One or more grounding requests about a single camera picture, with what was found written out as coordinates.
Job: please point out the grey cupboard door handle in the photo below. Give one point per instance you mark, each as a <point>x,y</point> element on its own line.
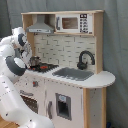
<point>49,109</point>

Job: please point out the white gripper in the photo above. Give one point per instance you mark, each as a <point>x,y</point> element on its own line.
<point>27,54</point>

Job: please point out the small metal pot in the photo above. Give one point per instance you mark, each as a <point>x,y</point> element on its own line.
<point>34,60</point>

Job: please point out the grey ice dispenser panel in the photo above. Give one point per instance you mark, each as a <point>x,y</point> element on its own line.
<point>63,106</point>

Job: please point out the grey range hood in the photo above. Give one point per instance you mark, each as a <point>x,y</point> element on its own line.
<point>40,26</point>

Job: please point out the red right stove knob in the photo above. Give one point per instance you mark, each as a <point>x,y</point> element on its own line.
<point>35,84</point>

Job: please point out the black stovetop with red burners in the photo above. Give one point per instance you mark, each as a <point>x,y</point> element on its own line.
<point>43,67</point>

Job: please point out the grey toy sink basin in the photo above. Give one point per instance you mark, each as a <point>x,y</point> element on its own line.
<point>73,74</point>

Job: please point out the toy oven door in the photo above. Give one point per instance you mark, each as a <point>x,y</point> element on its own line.
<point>30,101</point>

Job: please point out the black toy faucet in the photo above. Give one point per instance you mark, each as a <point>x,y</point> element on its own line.
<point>83,63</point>

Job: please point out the wooden toy kitchen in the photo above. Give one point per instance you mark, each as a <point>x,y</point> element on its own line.
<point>88,97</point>

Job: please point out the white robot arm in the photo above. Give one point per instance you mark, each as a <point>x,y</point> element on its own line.
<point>15,53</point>

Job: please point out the toy microwave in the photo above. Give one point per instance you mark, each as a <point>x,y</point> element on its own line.
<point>74,23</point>

